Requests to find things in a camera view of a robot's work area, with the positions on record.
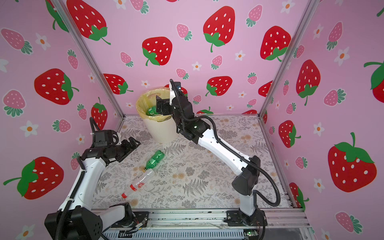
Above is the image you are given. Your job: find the green bottle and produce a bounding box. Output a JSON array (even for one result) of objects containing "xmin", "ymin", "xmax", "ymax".
[
  {"xmin": 146, "ymin": 106, "xmax": 161, "ymax": 117},
  {"xmin": 144, "ymin": 150, "xmax": 165, "ymax": 172}
]

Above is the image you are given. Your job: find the clear bottle red label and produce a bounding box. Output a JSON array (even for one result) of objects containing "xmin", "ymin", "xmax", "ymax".
[{"xmin": 121, "ymin": 169, "xmax": 156, "ymax": 199}]

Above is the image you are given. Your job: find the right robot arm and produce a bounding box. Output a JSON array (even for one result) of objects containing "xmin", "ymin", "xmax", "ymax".
[{"xmin": 156, "ymin": 81, "xmax": 267, "ymax": 226}]

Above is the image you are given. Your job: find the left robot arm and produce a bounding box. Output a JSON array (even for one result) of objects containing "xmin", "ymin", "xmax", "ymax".
[{"xmin": 44, "ymin": 136, "xmax": 141, "ymax": 240}]

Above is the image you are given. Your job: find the yellow bin liner bag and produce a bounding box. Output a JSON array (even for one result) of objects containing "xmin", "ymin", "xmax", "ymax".
[{"xmin": 136, "ymin": 87, "xmax": 172, "ymax": 122}]

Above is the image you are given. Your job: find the white plastic waste bin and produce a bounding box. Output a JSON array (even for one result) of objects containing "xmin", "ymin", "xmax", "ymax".
[{"xmin": 142, "ymin": 118, "xmax": 179, "ymax": 143}]

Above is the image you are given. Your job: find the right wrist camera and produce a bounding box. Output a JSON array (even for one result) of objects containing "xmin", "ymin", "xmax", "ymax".
[{"xmin": 170, "ymin": 86, "xmax": 176, "ymax": 106}]

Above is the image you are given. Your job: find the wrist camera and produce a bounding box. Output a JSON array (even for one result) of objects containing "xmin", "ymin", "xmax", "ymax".
[
  {"xmin": 92, "ymin": 130, "xmax": 120, "ymax": 148},
  {"xmin": 170, "ymin": 86, "xmax": 176, "ymax": 106}
]

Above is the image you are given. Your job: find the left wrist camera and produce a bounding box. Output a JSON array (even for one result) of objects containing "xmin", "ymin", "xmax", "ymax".
[{"xmin": 92, "ymin": 130, "xmax": 120, "ymax": 148}]

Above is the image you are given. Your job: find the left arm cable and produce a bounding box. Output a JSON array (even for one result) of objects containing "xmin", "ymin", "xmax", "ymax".
[{"xmin": 89, "ymin": 116, "xmax": 103, "ymax": 134}]

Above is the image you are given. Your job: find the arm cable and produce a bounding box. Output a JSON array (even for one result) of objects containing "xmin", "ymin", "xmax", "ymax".
[
  {"xmin": 169, "ymin": 78, "xmax": 282, "ymax": 208},
  {"xmin": 89, "ymin": 116, "xmax": 103, "ymax": 134}
]

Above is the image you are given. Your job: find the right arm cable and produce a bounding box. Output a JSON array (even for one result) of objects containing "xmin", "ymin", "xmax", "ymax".
[{"xmin": 169, "ymin": 78, "xmax": 282, "ymax": 208}]

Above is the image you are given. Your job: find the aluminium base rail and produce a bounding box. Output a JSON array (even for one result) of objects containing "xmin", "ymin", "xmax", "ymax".
[{"xmin": 61, "ymin": 208, "xmax": 313, "ymax": 240}]

